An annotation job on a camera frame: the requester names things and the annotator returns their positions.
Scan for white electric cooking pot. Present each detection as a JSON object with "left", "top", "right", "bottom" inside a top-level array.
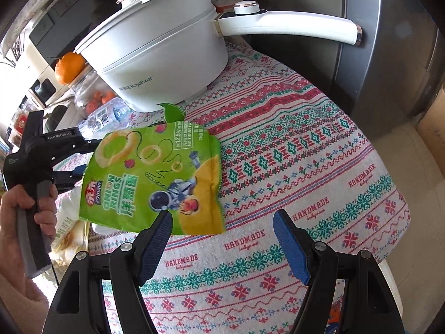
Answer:
[{"left": 75, "top": 0, "right": 362, "bottom": 112}]

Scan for green onion rings bag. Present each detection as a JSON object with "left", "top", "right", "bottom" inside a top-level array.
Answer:
[{"left": 79, "top": 103, "right": 226, "bottom": 235}]

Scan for grey refrigerator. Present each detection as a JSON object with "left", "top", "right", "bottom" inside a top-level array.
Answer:
[{"left": 214, "top": 0, "right": 444, "bottom": 137}]

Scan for orange mandarin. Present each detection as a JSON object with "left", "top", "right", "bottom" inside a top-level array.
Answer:
[{"left": 54, "top": 52, "right": 86, "bottom": 85}]

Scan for patterned handmade tablecloth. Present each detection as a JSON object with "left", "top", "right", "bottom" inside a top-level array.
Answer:
[{"left": 51, "top": 36, "right": 411, "bottom": 334}]

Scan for black microwave oven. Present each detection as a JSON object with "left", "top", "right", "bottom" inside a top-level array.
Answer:
[{"left": 29, "top": 0, "right": 121, "bottom": 67}]

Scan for person's left hand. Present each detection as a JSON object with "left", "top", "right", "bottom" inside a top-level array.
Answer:
[{"left": 0, "top": 181, "right": 60, "bottom": 279}]

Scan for lower cardboard box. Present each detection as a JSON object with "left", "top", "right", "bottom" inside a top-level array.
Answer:
[{"left": 416, "top": 88, "right": 445, "bottom": 175}]

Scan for white plastic trash bin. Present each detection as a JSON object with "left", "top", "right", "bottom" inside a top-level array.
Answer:
[{"left": 379, "top": 259, "right": 404, "bottom": 317}]

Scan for clear plastic water bottle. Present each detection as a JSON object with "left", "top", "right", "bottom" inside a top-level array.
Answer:
[{"left": 78, "top": 97, "right": 134, "bottom": 139}]

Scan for yellow food pouch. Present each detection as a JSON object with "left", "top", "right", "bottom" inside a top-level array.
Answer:
[{"left": 50, "top": 186, "right": 90, "bottom": 269}]

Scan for floral cloth cover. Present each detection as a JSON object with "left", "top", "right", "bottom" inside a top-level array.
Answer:
[{"left": 0, "top": 0, "right": 88, "bottom": 58}]

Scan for glass jar with fruit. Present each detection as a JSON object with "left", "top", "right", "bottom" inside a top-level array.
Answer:
[{"left": 69, "top": 65, "right": 117, "bottom": 118}]

